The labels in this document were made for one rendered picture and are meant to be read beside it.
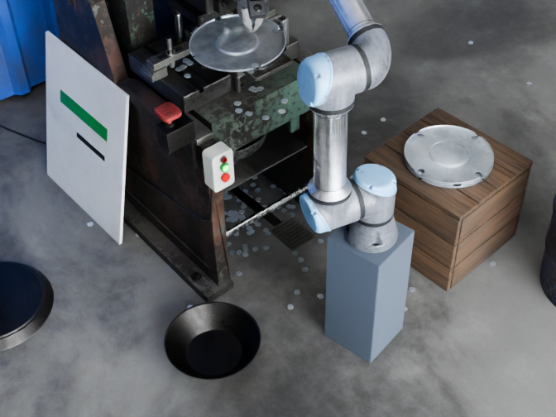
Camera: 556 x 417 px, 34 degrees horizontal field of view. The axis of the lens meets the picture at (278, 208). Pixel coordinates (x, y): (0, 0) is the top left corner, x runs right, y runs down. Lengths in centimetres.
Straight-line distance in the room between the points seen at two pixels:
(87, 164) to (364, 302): 116
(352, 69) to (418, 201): 88
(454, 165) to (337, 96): 91
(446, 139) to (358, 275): 68
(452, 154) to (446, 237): 28
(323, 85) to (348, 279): 74
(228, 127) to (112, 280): 74
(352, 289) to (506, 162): 72
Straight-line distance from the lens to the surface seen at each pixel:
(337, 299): 274
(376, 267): 252
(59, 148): 342
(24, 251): 330
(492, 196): 294
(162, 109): 254
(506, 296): 310
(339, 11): 227
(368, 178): 242
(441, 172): 293
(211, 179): 263
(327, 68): 211
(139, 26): 289
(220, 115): 269
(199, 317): 293
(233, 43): 273
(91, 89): 308
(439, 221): 289
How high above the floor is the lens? 230
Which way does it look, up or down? 44 degrees down
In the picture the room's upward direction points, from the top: 1 degrees counter-clockwise
